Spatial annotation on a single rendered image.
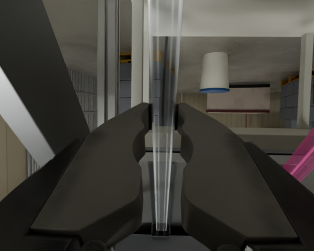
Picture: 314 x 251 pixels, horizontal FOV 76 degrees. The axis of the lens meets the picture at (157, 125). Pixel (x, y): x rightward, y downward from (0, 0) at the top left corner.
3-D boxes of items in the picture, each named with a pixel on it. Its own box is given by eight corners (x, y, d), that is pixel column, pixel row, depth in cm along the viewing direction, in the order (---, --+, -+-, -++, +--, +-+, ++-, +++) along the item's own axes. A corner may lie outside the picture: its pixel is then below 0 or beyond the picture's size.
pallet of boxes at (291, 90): (319, 79, 508) (316, 131, 515) (280, 80, 532) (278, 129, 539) (354, 67, 380) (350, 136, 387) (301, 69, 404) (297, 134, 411)
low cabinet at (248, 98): (208, 93, 849) (208, 113, 853) (206, 85, 626) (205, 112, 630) (254, 92, 800) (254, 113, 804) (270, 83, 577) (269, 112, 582)
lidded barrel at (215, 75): (202, 60, 348) (201, 93, 351) (198, 52, 305) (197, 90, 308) (230, 58, 333) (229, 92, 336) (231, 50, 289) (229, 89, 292)
